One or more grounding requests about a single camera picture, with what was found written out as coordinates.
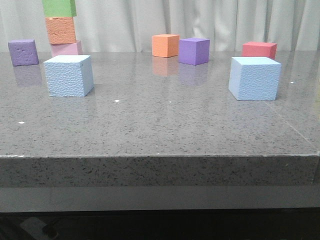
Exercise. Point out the stacked orange foam block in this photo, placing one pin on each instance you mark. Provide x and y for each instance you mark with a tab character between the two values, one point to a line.
60	30

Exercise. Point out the smooth purple foam block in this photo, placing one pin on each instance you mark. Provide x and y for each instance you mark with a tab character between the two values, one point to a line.
194	51

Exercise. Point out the green foam block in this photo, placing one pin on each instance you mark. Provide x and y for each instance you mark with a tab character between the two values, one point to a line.
59	8

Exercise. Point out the smooth orange foam block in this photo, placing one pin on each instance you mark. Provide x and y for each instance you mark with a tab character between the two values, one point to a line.
165	45

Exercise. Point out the dented purple foam block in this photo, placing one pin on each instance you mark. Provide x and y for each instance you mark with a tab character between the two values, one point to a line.
23	52

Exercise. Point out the white pleated curtain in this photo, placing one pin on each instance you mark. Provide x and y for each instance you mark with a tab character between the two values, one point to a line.
128	25

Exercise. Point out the light blue foam block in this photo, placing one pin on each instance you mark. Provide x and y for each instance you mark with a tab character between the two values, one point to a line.
69	75
254	78

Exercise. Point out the pink foam block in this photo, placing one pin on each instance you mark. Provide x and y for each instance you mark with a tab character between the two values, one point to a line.
67	49

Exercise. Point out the red foam block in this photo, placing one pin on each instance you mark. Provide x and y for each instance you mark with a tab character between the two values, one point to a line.
259	49

